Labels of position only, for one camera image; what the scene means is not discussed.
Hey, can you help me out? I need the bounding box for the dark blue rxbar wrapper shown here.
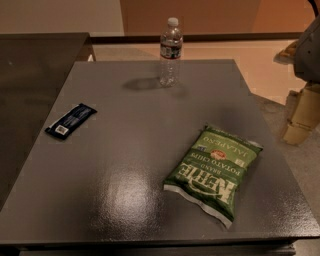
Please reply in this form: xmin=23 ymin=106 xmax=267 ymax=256
xmin=45 ymin=103 xmax=97 ymax=140

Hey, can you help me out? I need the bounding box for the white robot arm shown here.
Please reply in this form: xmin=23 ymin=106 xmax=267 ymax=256
xmin=282 ymin=15 xmax=320 ymax=145

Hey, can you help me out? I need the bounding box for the dark side table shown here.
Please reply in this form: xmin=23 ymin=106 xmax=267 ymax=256
xmin=0 ymin=32 xmax=95 ymax=209

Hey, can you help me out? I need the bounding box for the green jalapeno potato chips bag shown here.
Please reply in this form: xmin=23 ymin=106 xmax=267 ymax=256
xmin=163 ymin=125 xmax=263 ymax=228

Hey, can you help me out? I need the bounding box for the clear plastic water bottle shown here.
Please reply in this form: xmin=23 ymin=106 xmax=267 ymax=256
xmin=160 ymin=17 xmax=183 ymax=87

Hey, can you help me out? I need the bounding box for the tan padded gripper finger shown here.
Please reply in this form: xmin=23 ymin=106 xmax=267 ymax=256
xmin=282 ymin=83 xmax=320 ymax=145

